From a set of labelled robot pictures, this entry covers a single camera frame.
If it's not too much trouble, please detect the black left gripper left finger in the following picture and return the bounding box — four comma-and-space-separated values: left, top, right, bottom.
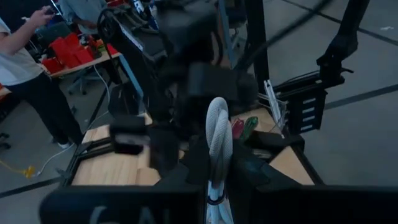
182, 135, 210, 187

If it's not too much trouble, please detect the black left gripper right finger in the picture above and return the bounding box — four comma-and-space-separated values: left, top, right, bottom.
230, 139, 300, 188

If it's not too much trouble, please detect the light grey woven cable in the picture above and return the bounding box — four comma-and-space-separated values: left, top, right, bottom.
204, 96, 234, 224

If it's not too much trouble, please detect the green USB-C cable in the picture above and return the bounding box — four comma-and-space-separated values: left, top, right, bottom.
240, 116, 259, 142

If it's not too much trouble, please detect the black vented control box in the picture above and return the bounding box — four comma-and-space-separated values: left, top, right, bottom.
285, 89, 328, 135

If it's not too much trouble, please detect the work table with blue legs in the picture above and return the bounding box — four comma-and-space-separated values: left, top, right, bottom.
0, 51, 146, 125

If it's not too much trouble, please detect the person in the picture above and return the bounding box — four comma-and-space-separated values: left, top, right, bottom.
58, 0, 109, 35
0, 5, 84, 150

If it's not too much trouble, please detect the yellow extension plug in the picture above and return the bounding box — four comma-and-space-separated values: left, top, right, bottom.
21, 166, 36, 179

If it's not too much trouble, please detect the black gantry post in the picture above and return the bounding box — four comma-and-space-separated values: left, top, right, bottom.
244, 0, 270, 95

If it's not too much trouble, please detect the white power cord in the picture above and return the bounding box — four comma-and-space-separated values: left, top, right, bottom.
35, 63, 112, 177

